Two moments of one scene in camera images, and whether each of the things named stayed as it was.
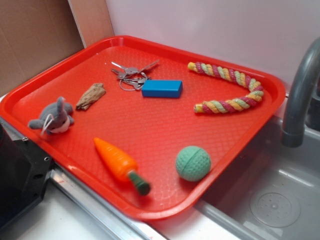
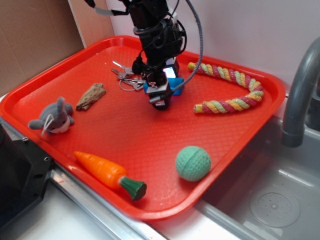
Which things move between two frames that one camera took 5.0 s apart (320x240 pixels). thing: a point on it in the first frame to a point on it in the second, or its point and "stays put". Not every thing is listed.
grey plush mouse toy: x=55 y=117 stays put
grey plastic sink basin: x=274 y=194 stays put
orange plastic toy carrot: x=121 y=166 to x=110 y=176
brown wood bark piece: x=90 y=94 stays put
